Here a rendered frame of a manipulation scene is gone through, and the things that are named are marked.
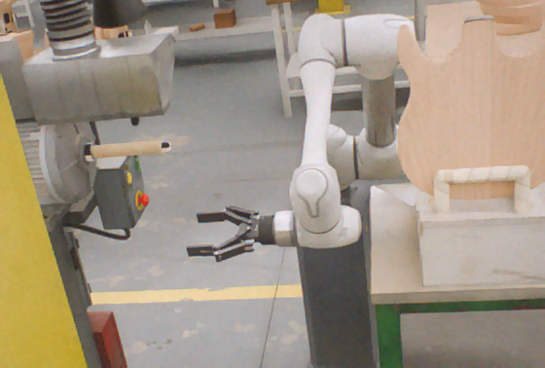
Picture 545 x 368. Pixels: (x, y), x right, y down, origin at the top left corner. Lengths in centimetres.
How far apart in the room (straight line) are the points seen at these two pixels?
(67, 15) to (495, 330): 216
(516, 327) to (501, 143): 164
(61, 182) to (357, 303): 132
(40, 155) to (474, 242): 103
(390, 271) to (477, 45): 58
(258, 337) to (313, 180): 167
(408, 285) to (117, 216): 90
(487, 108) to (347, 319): 139
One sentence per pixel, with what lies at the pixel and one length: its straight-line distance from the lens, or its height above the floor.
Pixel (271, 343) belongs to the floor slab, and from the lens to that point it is 316.
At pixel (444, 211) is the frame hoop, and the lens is 166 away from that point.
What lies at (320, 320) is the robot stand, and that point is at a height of 25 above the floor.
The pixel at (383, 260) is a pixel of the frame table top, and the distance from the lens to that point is 185.
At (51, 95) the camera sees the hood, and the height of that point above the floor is 145.
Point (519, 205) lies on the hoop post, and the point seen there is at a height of 112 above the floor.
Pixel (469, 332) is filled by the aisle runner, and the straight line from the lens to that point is 315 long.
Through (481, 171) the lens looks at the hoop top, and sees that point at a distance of 163.
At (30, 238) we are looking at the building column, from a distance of 92.
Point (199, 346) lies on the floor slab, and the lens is 322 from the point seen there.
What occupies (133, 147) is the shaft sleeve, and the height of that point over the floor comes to 126.
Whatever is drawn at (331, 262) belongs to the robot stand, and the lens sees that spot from 267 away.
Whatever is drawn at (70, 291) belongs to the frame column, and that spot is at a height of 82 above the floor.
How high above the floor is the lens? 190
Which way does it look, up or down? 25 degrees down
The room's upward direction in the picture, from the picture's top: 8 degrees counter-clockwise
